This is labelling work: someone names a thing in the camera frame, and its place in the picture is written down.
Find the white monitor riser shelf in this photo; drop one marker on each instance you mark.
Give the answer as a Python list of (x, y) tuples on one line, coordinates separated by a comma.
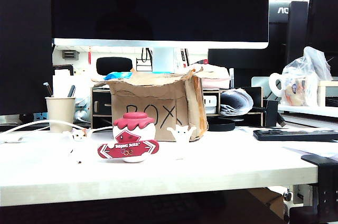
[(303, 110)]

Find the black desk clamp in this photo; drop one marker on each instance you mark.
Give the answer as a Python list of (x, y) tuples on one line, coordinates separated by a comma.
[(327, 181)]

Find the cardboard box marked BOX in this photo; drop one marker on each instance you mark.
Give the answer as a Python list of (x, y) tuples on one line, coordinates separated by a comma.
[(148, 94)]

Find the small calico cat doll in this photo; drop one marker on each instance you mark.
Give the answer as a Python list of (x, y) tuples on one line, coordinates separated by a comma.
[(78, 135)]

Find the pink folded cloth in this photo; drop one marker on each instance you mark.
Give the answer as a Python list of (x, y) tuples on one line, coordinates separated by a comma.
[(214, 78)]

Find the wooden desk organizer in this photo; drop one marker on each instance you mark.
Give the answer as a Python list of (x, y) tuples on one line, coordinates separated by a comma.
[(101, 102)]

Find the beige paper cup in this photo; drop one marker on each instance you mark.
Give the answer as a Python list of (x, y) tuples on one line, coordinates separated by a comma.
[(60, 114)]

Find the large white-framed computer monitor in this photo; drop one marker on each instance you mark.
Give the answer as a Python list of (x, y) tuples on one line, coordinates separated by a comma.
[(158, 4)]

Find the black keyboard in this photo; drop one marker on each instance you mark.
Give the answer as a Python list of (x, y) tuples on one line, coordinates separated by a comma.
[(290, 135)]

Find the black pen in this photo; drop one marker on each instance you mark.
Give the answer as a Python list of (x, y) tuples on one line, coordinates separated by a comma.
[(71, 91)]

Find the grey wall socket box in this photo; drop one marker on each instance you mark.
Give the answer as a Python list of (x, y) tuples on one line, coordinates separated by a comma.
[(70, 55)]

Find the black round lid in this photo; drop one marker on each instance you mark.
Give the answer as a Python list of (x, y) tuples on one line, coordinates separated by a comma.
[(220, 125)]

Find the silver-tipped pen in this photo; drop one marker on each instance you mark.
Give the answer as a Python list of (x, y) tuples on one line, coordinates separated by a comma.
[(48, 89)]

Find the white power adapter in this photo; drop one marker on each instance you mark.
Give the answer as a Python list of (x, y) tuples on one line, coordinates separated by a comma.
[(210, 103)]

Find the black low monitor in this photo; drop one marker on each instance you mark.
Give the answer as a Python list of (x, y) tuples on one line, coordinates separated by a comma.
[(245, 63)]

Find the small white cat doll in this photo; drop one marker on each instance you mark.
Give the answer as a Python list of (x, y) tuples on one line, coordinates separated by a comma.
[(181, 134)]

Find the AOC monitor back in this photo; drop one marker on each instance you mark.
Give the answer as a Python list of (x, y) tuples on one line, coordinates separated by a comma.
[(278, 28)]

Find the black caster wheel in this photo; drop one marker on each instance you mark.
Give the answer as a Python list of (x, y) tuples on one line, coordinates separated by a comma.
[(287, 195)]

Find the red white Beijing 2022 doll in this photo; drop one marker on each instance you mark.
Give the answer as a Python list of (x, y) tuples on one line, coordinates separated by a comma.
[(132, 129)]

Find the blue packet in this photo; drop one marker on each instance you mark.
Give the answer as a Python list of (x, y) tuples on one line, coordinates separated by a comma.
[(116, 75)]

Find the white printed mug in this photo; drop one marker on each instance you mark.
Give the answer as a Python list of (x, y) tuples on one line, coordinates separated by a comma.
[(272, 86)]

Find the silver monitor stand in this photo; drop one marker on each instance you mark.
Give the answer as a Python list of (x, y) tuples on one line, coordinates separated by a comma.
[(162, 60)]

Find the black monitor edge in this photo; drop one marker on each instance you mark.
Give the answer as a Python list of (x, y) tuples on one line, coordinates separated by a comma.
[(323, 10)]

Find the dark monitor panel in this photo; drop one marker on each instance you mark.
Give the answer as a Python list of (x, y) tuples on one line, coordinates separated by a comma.
[(23, 36)]

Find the clear plastic bag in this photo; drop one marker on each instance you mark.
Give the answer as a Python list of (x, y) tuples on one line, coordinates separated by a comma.
[(306, 70)]

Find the blue power strip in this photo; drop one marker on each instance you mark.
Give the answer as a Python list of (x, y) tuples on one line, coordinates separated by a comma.
[(41, 116)]

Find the black upright panel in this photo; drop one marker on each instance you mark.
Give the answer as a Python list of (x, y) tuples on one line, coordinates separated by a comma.
[(297, 28)]

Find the cardboard box under table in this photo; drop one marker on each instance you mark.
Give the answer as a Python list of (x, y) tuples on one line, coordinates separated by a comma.
[(269, 201)]

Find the folded newspaper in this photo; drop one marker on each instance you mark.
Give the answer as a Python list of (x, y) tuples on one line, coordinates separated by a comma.
[(235, 101)]

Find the black chair headrest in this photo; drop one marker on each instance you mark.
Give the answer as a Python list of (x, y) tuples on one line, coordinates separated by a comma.
[(113, 65)]

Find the black desk bracket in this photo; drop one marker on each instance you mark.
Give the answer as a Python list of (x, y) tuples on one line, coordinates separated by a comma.
[(272, 111)]

